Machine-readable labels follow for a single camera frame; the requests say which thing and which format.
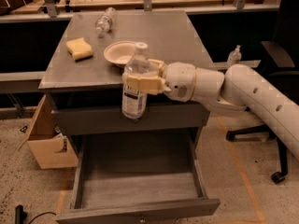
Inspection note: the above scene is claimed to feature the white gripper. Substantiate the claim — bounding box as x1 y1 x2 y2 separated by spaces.
122 59 196 102

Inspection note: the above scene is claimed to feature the clear plastic bottle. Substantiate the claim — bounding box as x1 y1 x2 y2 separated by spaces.
95 7 117 36
121 42 150 119

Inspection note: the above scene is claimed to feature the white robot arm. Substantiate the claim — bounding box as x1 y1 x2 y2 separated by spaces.
122 62 299 159

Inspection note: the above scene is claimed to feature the lying clear plastic bottle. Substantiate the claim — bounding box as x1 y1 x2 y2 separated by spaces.
95 7 117 36

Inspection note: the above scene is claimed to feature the grey wooden drawer cabinet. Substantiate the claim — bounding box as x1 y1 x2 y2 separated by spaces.
37 9 222 224

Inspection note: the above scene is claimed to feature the closed grey upper drawer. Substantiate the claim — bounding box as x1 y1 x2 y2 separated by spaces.
52 103 209 136

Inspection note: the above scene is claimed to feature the open grey lower drawer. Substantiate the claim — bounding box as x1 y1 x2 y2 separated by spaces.
57 130 220 224

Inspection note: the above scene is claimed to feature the white paper bowl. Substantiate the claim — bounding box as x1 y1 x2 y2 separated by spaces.
104 41 135 68

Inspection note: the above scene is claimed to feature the yellow sponge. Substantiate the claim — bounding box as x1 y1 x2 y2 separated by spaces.
66 37 93 61

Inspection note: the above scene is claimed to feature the black office chair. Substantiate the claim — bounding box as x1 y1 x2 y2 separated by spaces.
226 0 299 184

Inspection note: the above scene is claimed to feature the cardboard box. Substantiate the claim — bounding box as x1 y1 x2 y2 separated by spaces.
19 96 78 169

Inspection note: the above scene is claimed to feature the black cable plug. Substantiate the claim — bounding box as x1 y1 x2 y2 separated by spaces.
14 204 55 224

